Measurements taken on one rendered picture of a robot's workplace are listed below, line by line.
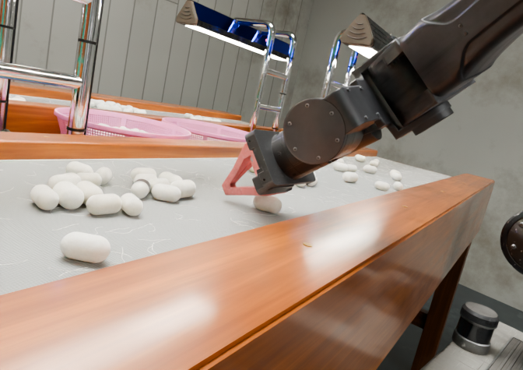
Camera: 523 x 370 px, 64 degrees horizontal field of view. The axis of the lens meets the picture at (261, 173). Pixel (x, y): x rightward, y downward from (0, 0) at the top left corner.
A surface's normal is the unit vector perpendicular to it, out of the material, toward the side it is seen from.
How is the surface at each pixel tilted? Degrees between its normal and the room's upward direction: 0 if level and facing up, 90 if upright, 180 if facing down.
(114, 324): 0
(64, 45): 90
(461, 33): 119
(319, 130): 96
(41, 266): 0
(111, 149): 90
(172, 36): 90
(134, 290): 0
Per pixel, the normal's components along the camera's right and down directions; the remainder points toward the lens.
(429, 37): -0.80, 0.41
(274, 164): 0.77, -0.40
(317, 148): -0.48, 0.16
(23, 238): 0.21, -0.96
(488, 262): -0.67, 0.00
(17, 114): 0.81, 0.27
